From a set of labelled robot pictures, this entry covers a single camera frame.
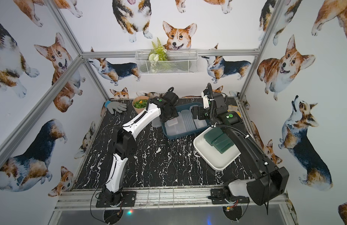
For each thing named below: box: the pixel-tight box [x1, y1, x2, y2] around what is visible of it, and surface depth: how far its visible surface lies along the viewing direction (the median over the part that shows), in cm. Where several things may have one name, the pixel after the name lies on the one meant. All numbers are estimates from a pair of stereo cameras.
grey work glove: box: [104, 100, 128, 115], surface depth 116 cm
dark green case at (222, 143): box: [211, 133, 234, 154], surface depth 91 cm
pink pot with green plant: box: [132, 95, 150, 115], surface depth 105 cm
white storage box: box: [193, 126, 242, 171], surface depth 91 cm
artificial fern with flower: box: [148, 37, 169, 62], surface depth 84 cm
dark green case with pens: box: [203, 127, 224, 147], surface depth 95 cm
